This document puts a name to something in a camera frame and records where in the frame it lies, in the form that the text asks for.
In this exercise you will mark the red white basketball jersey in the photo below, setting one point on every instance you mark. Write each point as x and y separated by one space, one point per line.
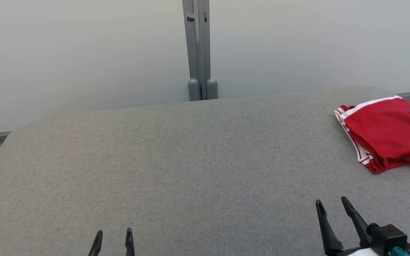
363 158

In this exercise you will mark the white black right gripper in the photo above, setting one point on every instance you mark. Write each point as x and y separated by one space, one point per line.
351 251

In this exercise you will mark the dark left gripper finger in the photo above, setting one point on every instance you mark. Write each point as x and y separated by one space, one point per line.
96 245
130 245

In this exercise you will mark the grey metal partition post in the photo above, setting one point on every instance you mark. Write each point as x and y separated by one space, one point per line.
208 42
192 42

